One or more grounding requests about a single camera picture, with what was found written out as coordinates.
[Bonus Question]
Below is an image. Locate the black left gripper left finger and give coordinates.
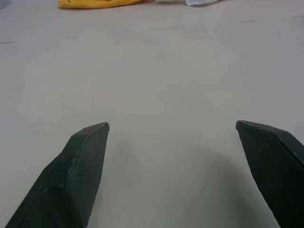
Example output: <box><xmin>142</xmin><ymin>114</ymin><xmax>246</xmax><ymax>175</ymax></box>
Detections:
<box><xmin>4</xmin><ymin>122</ymin><xmax>110</xmax><ymax>228</ymax></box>

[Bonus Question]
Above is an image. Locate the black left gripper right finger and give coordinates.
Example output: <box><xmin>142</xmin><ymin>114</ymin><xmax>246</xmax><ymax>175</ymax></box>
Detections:
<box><xmin>235</xmin><ymin>120</ymin><xmax>304</xmax><ymax>228</ymax></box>

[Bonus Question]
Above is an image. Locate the yellow cloth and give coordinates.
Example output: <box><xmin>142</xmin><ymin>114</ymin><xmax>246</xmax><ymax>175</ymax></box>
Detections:
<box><xmin>58</xmin><ymin>0</ymin><xmax>144</xmax><ymax>10</ymax></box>

